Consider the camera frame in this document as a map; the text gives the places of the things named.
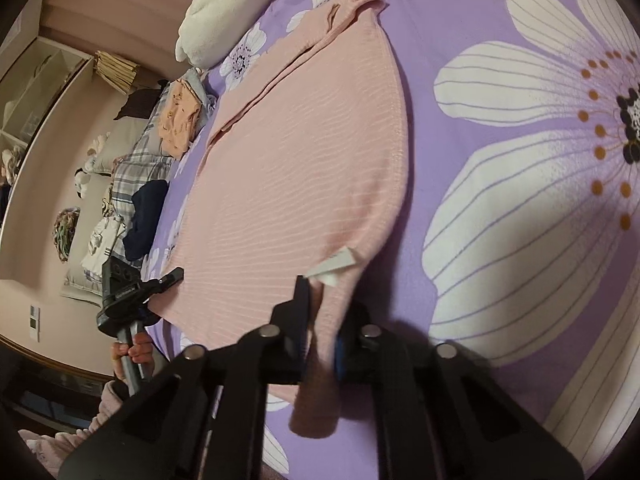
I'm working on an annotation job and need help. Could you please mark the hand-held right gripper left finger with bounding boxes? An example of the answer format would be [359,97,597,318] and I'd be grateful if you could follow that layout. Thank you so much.
[57,276,311,480]

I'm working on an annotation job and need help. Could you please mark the pink ribbed garment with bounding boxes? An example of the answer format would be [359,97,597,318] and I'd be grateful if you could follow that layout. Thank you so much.
[142,0,413,438]

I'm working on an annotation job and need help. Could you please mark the white plush pillow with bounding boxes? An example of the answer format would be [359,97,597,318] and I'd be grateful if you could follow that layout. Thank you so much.
[175,0,281,68]

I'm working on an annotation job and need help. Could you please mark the person's left hand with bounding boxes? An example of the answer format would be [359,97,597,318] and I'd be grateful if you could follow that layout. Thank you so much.
[111,332,156,383]

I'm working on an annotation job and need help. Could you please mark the navy cloth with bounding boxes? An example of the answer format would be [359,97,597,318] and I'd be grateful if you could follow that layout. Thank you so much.
[123,179,170,261]

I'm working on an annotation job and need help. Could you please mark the purple floral bed sheet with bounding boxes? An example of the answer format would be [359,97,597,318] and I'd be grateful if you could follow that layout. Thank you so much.
[135,0,640,480]

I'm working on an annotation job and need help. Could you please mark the folded peach clothes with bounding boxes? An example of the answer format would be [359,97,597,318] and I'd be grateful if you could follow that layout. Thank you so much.
[159,80,203,158]

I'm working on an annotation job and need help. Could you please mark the plaid cloth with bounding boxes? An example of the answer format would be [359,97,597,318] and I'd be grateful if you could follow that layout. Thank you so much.
[111,105,176,263]

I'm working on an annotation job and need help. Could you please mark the dark brown cloth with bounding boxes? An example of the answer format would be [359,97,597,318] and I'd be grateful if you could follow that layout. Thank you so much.
[114,87,163,121]

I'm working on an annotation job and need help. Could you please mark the round multicoloured woven ornament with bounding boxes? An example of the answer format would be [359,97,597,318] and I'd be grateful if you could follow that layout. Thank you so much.
[52,207,81,263]

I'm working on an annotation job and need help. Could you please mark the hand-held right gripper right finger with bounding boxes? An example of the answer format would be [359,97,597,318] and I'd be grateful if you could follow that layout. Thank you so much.
[334,305,583,480]

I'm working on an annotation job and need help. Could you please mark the folded blue-grey cloth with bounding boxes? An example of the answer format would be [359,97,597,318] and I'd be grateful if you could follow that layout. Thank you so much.
[172,67,218,128]

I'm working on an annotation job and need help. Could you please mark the white shelf unit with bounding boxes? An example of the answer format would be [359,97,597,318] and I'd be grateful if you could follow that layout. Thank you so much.
[0,35,96,186]

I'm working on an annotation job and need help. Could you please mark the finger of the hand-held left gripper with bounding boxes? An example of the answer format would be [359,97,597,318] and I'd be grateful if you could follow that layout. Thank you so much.
[142,267,185,297]

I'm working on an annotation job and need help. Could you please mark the grey pillow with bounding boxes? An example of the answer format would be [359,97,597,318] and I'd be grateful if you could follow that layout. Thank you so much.
[92,117,151,176]

